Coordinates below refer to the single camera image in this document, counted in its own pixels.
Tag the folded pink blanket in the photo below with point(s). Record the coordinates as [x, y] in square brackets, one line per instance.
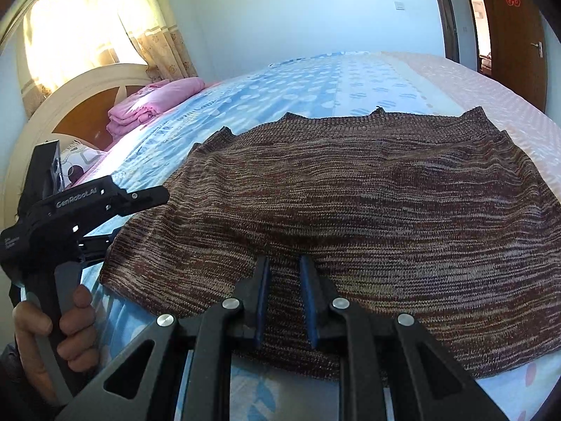
[144, 105]

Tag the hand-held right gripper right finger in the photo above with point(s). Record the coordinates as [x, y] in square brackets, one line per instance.
[309, 302]

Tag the blue pink patterned bed sheet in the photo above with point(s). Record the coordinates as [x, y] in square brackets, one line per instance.
[307, 87]

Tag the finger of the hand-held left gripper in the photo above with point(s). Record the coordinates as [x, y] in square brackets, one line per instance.
[98, 245]
[147, 199]

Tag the brown knit sweater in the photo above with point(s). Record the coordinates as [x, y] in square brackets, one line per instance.
[350, 210]

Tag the white patterned pillow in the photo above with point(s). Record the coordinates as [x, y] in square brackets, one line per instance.
[83, 160]

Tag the dark wooden door frame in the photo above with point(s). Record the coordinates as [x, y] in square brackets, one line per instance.
[453, 30]

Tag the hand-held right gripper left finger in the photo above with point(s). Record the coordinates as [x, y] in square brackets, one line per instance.
[260, 302]

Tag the brown wooden door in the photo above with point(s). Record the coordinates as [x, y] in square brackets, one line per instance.
[512, 44]

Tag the yellow patterned curtain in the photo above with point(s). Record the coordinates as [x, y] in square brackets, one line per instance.
[153, 30]

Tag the cream wooden headboard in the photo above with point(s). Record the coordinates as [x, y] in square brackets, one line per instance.
[87, 83]

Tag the person's left hand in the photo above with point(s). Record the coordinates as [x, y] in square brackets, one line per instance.
[76, 320]

